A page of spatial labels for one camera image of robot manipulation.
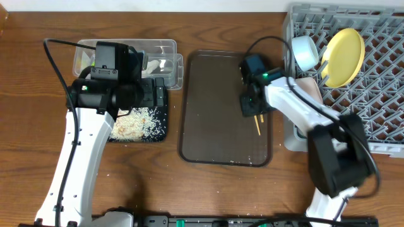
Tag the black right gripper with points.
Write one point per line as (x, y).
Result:
(252, 109)

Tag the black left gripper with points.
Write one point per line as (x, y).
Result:
(158, 93)

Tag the white tissue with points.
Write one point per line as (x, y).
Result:
(151, 66)

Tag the white pink bowl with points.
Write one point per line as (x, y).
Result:
(310, 86)

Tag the light blue bowl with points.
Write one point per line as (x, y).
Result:
(305, 52)

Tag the yellow plate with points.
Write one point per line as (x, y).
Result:
(344, 55)

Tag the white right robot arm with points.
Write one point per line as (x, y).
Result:
(339, 160)

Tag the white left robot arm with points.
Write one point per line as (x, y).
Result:
(89, 123)

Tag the black food waste tray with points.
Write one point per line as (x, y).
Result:
(158, 132)

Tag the clear plastic waste bin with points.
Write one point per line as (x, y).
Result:
(171, 67)

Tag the grey dishwasher rack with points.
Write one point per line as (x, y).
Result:
(376, 93)

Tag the pile of rice and peanuts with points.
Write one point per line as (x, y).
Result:
(135, 124)

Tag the dark brown serving tray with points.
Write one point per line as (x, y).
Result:
(213, 130)

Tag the black rail at table edge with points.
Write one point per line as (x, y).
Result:
(286, 221)

